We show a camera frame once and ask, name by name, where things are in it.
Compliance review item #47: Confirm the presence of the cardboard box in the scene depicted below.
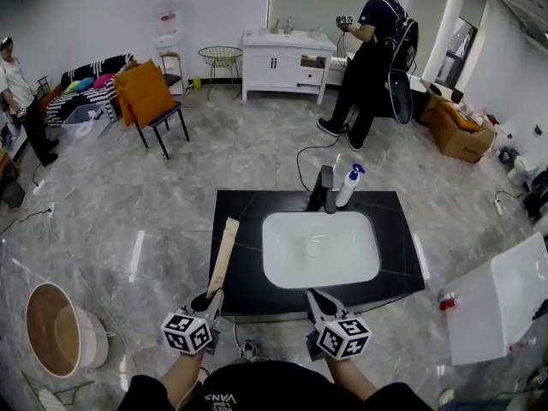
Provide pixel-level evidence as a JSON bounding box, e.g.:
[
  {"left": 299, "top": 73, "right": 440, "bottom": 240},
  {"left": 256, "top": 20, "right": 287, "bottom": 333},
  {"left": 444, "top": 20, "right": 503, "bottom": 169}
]
[{"left": 420, "top": 78, "right": 498, "bottom": 164}]

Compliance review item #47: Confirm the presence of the beige paper-wrapped toiletry item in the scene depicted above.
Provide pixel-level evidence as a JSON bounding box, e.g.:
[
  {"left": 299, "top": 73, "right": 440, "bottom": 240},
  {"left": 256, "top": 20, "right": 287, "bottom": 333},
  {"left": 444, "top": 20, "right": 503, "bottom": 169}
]
[{"left": 205, "top": 217, "right": 241, "bottom": 301}]

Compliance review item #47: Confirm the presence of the black floor cable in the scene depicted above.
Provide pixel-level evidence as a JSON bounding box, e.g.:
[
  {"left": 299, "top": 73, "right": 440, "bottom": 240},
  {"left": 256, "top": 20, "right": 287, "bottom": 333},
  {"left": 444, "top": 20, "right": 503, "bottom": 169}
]
[{"left": 295, "top": 120, "right": 350, "bottom": 193}]

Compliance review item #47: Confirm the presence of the black white striped sofa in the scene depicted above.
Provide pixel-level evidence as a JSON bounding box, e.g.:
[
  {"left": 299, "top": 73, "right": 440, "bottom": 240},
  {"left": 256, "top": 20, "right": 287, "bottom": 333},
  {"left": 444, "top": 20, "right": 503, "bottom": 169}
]
[{"left": 44, "top": 52, "right": 135, "bottom": 127}]

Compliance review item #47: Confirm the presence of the window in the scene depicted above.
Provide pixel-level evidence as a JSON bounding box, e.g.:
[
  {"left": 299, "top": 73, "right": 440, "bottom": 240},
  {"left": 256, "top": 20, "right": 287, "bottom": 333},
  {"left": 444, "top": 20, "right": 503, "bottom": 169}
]
[{"left": 444, "top": 14, "right": 480, "bottom": 90}]

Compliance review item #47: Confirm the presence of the wire basket side table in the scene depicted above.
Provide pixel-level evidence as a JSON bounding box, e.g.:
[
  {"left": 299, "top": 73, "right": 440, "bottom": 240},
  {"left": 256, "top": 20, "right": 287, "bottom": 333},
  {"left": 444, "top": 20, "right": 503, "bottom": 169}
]
[{"left": 197, "top": 45, "right": 244, "bottom": 102}]

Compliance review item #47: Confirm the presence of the orange cushion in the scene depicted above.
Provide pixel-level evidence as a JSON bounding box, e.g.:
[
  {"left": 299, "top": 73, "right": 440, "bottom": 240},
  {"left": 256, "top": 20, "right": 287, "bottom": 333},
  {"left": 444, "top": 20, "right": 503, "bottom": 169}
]
[{"left": 113, "top": 58, "right": 178, "bottom": 129}]

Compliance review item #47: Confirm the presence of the person's left forearm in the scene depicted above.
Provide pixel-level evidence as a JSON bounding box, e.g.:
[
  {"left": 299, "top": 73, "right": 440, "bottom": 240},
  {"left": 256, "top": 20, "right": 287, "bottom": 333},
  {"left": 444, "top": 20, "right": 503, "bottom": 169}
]
[{"left": 158, "top": 350, "right": 207, "bottom": 411}]

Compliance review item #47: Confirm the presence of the white narrow shelf rack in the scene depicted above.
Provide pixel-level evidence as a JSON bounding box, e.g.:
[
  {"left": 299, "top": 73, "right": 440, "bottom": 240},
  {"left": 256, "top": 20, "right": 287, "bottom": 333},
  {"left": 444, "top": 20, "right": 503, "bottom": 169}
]
[{"left": 153, "top": 0, "right": 187, "bottom": 98}]

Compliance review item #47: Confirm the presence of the white box cabinet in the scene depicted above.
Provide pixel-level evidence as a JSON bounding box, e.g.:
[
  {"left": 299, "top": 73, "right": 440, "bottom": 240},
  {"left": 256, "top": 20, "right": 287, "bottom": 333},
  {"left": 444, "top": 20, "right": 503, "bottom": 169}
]
[{"left": 442, "top": 230, "right": 548, "bottom": 367}]

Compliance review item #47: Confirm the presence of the person's right forearm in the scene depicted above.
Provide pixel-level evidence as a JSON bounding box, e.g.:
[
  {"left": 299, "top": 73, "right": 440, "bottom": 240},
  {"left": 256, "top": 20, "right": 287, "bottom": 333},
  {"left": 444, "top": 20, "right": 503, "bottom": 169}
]
[{"left": 326, "top": 356, "right": 378, "bottom": 402}]

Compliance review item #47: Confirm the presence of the black sink counter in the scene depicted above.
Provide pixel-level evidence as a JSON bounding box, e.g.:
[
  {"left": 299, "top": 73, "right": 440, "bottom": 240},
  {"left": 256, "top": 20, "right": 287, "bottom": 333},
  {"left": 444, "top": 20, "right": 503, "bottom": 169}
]
[{"left": 208, "top": 189, "right": 426, "bottom": 317}]

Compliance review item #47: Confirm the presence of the round wooden basket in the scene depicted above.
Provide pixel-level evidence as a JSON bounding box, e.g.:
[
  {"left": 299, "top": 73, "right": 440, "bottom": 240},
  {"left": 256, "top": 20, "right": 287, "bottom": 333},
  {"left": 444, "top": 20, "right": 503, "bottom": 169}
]
[{"left": 24, "top": 282, "right": 110, "bottom": 380}]

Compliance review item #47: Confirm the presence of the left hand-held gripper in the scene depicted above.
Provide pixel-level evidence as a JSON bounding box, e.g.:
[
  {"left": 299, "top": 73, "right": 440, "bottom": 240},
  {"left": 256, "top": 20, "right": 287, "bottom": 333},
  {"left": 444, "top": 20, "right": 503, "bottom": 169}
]
[{"left": 160, "top": 288, "right": 225, "bottom": 356}]

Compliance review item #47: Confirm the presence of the white pump bottle blue top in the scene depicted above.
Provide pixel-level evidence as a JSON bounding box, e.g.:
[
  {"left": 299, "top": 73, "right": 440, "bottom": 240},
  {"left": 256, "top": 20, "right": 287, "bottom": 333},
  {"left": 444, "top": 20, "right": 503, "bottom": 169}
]
[{"left": 334, "top": 163, "right": 366, "bottom": 209}]

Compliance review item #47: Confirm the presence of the black chair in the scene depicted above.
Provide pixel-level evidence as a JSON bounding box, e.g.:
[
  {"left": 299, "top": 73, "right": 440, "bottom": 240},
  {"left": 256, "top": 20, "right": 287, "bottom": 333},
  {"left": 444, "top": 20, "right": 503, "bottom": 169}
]
[{"left": 134, "top": 99, "right": 191, "bottom": 161}]

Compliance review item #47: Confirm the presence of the black faucet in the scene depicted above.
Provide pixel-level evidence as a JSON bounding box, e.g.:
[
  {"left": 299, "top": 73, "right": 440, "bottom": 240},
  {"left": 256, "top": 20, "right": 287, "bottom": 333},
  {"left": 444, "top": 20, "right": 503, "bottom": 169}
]
[{"left": 307, "top": 164, "right": 340, "bottom": 215}]

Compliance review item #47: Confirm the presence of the person's black shirt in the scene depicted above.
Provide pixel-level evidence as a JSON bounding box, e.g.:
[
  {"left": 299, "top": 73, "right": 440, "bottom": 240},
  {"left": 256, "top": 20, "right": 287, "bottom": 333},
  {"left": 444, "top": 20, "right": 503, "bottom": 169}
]
[{"left": 116, "top": 359, "right": 434, "bottom": 411}]

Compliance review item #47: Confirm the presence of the person's shoe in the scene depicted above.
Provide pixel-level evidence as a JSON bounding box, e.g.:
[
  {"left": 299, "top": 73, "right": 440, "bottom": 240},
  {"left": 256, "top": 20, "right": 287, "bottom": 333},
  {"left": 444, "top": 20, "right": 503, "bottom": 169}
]
[{"left": 238, "top": 339, "right": 260, "bottom": 364}]

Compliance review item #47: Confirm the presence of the clear plastic storage bin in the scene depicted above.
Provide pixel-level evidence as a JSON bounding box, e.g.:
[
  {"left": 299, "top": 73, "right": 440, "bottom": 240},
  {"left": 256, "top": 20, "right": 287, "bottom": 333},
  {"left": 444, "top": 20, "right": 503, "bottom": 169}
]
[{"left": 61, "top": 102, "right": 114, "bottom": 140}]

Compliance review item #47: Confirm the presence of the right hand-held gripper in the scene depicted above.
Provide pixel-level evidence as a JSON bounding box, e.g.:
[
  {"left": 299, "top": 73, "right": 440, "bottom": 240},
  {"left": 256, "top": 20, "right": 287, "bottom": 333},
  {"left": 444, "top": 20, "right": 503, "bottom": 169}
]
[{"left": 304, "top": 289, "right": 373, "bottom": 362}]

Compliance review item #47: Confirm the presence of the white vanity cabinet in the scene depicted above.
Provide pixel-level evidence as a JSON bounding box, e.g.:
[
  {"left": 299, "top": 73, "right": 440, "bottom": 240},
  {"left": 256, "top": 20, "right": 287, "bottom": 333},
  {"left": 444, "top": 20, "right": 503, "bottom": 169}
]
[{"left": 241, "top": 27, "right": 338, "bottom": 105}]

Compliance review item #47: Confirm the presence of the white sink basin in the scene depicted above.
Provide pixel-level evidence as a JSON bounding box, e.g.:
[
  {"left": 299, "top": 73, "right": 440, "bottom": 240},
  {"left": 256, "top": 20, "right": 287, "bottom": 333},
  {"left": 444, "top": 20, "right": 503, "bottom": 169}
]
[{"left": 261, "top": 210, "right": 382, "bottom": 290}]

